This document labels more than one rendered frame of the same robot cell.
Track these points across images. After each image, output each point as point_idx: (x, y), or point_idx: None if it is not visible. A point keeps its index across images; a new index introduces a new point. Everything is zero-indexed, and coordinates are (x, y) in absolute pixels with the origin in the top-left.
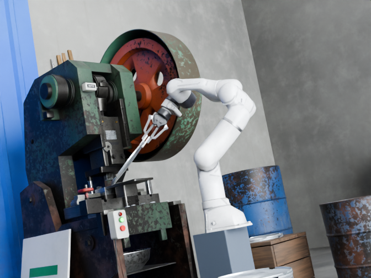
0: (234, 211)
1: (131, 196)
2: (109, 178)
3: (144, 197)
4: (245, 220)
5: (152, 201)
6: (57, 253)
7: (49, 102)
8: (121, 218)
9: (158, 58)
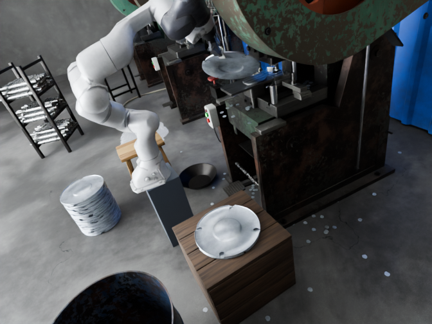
0: (134, 173)
1: (247, 96)
2: (269, 64)
3: (263, 103)
4: (135, 186)
5: (270, 111)
6: None
7: None
8: (205, 114)
9: None
